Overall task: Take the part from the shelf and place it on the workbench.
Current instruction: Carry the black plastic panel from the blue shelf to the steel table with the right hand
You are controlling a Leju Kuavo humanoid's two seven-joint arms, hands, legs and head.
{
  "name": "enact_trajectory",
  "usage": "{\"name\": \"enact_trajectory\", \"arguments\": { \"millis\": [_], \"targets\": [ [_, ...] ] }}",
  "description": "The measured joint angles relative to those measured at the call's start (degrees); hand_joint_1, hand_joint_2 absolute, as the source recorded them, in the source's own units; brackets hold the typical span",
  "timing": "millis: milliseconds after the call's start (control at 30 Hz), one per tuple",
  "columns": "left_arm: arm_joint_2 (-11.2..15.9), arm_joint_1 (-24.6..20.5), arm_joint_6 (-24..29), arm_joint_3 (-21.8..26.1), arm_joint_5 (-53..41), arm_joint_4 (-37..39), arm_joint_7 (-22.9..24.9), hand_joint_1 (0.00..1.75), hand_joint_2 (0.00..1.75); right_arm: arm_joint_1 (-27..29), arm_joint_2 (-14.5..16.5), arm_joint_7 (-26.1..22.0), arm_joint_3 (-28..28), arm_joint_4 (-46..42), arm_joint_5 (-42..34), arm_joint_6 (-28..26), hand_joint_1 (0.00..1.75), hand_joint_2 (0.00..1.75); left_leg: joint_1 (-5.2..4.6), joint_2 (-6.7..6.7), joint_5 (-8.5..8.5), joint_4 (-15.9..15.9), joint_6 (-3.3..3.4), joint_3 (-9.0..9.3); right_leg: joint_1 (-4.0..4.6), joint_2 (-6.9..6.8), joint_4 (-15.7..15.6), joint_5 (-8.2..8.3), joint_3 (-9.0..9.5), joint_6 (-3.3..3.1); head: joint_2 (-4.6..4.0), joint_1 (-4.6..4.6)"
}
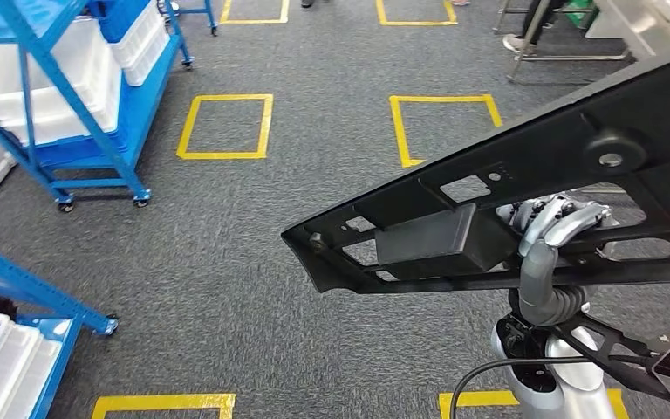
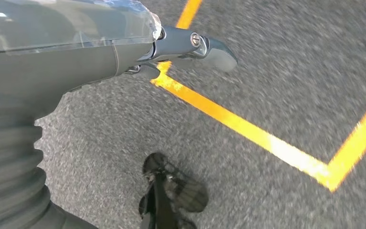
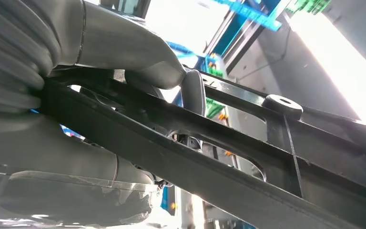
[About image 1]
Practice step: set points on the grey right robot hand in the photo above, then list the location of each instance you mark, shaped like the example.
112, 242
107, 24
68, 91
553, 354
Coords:
537, 283

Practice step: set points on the black plastic panel part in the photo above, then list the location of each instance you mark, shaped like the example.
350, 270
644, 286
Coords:
543, 150

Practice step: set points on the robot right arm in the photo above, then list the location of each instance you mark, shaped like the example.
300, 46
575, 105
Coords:
578, 370

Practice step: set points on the blue wheeled shelf cart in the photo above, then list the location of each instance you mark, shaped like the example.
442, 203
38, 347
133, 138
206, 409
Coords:
138, 110

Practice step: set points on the blue metal shelf rack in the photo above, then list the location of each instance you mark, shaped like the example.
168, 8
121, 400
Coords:
34, 289

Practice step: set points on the yellow floor tape square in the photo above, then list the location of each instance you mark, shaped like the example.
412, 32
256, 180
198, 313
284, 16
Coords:
473, 399

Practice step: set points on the person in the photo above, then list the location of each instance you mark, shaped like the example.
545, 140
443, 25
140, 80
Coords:
540, 23

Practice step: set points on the blue wheeled rack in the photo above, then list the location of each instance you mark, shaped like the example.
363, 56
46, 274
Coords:
211, 16

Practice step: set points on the large white plastic bin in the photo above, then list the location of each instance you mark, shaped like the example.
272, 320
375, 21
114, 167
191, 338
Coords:
52, 110

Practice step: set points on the black camera bracket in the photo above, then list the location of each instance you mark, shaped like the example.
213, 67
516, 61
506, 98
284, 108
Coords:
595, 341

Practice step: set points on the steel frame table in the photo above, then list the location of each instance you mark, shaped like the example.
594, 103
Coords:
572, 58

